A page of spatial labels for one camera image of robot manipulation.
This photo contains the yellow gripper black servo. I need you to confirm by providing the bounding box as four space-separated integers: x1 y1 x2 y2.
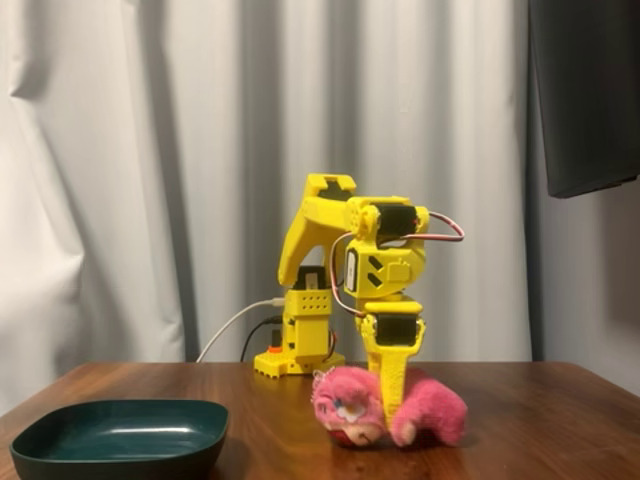
360 298 430 431

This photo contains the pink plush strawberry bear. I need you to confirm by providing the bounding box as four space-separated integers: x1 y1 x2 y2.
311 364 469 449

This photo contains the dark teal square plate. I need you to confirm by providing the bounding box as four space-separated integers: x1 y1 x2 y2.
9 398 231 480

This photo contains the white curtain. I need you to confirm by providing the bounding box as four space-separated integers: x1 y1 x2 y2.
0 0 546 416

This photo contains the silver ball chain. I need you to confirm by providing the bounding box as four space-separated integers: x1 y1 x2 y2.
311 368 337 401

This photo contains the long red white servo wire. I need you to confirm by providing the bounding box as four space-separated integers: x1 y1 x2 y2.
328 231 367 320

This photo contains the black power cable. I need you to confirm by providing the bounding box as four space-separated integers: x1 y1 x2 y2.
240 315 284 363

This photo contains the looped red white servo wire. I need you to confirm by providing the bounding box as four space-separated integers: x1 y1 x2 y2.
424 210 466 245

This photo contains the white power cable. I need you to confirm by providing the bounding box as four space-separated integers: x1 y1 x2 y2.
195 298 285 364

